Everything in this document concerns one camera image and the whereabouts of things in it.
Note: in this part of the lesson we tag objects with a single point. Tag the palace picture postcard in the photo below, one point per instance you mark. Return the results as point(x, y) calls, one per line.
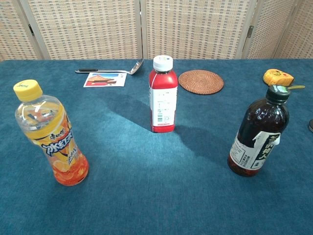
point(105, 79)

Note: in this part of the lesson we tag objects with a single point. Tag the orange iced tea bottle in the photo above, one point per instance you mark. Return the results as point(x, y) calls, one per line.
point(58, 137)

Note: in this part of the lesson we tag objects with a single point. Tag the blue table cloth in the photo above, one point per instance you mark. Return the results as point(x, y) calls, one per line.
point(146, 191)

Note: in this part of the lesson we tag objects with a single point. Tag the round woven rattan coaster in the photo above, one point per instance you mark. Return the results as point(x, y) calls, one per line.
point(201, 82)

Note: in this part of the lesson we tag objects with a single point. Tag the dark tea bottle black cap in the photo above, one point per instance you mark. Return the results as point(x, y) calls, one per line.
point(261, 122)

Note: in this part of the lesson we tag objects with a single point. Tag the yellow tape measure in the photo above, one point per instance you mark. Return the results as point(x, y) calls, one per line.
point(277, 76)

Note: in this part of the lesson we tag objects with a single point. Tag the black round disc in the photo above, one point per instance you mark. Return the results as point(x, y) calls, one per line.
point(311, 126)

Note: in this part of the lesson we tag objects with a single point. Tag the red juice bottle white cap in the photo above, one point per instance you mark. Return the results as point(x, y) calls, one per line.
point(163, 98)

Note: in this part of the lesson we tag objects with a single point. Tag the woven folding screen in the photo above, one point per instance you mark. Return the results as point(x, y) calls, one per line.
point(85, 29)

